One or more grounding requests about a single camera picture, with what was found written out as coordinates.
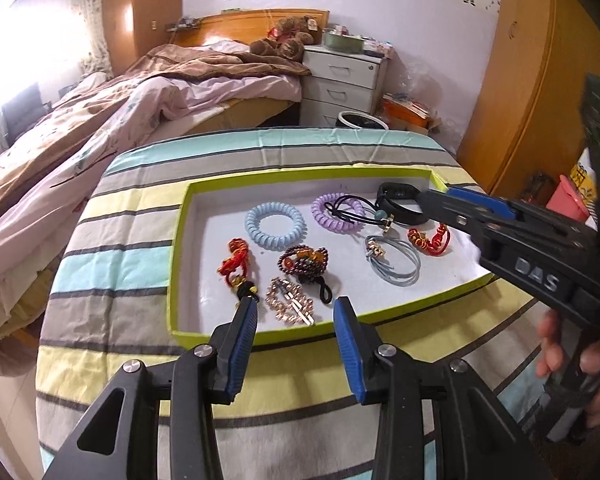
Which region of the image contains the red knotted cord bracelet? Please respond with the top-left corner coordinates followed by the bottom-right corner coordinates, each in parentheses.
top-left (407, 225), bottom-right (451, 257)

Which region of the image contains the black smart band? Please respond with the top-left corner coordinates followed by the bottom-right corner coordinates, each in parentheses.
top-left (376, 182), bottom-right (431, 226)

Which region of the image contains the person's right hand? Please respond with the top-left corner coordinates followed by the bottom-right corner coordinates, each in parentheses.
top-left (535, 307), bottom-right (600, 428)

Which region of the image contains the brown quilt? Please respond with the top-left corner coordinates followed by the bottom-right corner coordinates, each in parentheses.
top-left (0, 42), bottom-right (311, 241)

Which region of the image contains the green cardboard box tray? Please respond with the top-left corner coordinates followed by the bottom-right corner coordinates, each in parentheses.
top-left (167, 167), bottom-right (493, 347)

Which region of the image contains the yellow printed bag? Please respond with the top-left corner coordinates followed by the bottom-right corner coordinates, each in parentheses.
top-left (570, 152), bottom-right (598, 201)

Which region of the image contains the stack of orange books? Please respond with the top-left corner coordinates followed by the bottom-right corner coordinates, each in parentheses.
top-left (382, 92), bottom-right (433, 128)

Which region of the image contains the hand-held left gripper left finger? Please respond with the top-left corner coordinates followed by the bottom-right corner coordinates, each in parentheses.
top-left (42, 296), bottom-right (261, 480)

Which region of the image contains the window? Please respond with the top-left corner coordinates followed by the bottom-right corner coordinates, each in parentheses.
top-left (0, 0), bottom-right (81, 126)

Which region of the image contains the red cord tassel charm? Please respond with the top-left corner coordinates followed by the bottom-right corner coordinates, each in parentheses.
top-left (216, 237), bottom-right (261, 306)

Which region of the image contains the grey hair tie flower charm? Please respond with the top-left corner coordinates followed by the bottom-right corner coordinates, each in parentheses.
top-left (364, 234), bottom-right (422, 287)

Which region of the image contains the cardboard box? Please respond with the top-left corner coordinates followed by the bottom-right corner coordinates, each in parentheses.
top-left (395, 115), bottom-right (443, 136)

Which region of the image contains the floral curtain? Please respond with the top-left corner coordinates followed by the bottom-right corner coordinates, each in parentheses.
top-left (67, 0), bottom-right (116, 78)

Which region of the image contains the black hair tie teal bead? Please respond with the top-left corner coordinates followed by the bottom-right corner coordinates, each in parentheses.
top-left (327, 195), bottom-right (396, 236)

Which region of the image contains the wooden wardrobe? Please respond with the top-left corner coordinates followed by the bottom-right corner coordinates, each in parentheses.
top-left (101, 0), bottom-right (185, 78)

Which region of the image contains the brown beaded hair tie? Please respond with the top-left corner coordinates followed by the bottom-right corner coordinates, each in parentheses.
top-left (278, 244), bottom-right (337, 306)

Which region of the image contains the green basin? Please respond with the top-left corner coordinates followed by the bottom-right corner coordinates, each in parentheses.
top-left (321, 30), bottom-right (365, 52)

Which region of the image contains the purple spiral hair tie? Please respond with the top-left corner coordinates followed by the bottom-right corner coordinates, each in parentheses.
top-left (311, 192), bottom-right (366, 232)

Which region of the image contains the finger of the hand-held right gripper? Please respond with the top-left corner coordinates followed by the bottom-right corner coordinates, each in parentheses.
top-left (415, 187), bottom-right (497, 244)
top-left (445, 186), bottom-right (526, 222)

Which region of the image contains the rose gold chain bracelet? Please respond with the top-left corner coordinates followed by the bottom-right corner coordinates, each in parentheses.
top-left (265, 277), bottom-right (317, 327)

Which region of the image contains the brown teddy bear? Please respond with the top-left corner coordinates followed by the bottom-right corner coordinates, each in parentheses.
top-left (250, 15), bottom-right (317, 61)

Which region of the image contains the wooden headboard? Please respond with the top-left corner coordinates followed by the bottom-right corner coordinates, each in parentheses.
top-left (172, 8), bottom-right (331, 56)

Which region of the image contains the white drawer nightstand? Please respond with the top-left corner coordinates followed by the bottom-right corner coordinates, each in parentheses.
top-left (301, 44), bottom-right (388, 128)

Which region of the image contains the black office chair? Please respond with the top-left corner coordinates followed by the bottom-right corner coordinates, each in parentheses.
top-left (0, 82), bottom-right (53, 136)

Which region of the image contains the striped bed sheet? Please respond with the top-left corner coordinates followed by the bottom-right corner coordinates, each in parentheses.
top-left (36, 127), bottom-right (586, 480)

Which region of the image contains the blue spiral hair tie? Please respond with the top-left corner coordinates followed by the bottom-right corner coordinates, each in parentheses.
top-left (244, 201), bottom-right (306, 251)

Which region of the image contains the pink plastic bin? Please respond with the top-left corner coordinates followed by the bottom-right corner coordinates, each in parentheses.
top-left (545, 174), bottom-right (593, 223)

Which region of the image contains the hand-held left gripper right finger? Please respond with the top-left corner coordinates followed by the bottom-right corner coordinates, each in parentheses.
top-left (332, 296), bottom-right (553, 480)

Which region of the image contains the wooden door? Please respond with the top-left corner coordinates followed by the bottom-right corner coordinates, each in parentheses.
top-left (457, 0), bottom-right (600, 211)

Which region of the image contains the white trash bin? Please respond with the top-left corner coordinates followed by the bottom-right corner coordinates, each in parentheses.
top-left (336, 111), bottom-right (388, 131)

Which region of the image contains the bed with pink quilt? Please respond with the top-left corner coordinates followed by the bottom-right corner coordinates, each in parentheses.
top-left (0, 42), bottom-right (303, 361)

